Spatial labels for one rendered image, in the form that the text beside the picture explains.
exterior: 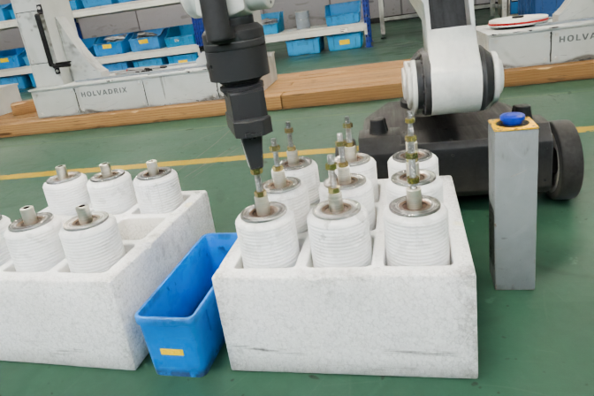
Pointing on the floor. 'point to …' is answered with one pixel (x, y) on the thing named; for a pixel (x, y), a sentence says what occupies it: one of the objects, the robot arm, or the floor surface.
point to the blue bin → (186, 311)
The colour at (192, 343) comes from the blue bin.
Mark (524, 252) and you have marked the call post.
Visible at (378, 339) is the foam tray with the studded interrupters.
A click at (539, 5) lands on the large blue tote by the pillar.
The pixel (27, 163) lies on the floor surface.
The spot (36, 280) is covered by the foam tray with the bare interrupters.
